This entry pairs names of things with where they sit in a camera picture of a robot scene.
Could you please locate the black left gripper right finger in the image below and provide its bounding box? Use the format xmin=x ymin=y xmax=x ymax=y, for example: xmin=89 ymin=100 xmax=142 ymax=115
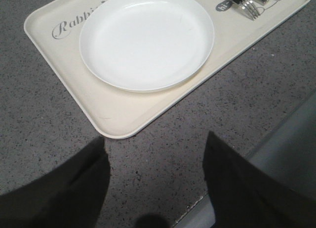
xmin=202 ymin=131 xmax=316 ymax=228

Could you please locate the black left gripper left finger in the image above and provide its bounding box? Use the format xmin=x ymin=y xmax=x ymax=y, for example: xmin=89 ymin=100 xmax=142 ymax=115
xmin=0 ymin=137 xmax=110 ymax=228

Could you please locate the white round plate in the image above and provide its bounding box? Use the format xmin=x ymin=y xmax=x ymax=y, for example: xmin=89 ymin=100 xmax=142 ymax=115
xmin=79 ymin=0 xmax=215 ymax=92

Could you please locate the steel fork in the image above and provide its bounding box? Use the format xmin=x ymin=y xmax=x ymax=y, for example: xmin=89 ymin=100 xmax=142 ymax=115
xmin=231 ymin=0 xmax=261 ymax=21

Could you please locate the cream rabbit serving tray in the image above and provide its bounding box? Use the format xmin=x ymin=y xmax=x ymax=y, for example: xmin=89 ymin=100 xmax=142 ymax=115
xmin=24 ymin=0 xmax=310 ymax=139

